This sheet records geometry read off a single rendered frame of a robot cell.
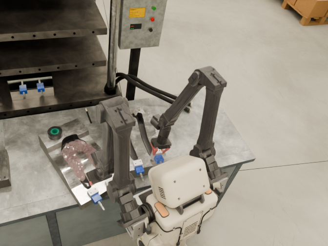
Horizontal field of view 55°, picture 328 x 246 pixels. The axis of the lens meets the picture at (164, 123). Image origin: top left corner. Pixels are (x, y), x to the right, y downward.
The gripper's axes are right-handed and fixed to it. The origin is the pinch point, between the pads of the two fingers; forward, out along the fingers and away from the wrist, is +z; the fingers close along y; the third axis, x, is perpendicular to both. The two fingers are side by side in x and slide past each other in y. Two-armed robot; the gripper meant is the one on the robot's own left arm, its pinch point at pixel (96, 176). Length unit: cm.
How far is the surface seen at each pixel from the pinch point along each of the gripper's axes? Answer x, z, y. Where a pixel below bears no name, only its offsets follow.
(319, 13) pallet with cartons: -117, 145, -481
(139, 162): 1.6, 7.9, -27.4
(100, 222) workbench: 26, 58, -5
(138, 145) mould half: -8.5, 16.7, -34.6
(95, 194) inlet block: 7.9, 10.3, 1.4
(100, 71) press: -78, 62, -49
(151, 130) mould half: -15, 18, -47
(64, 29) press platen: -90, 12, -18
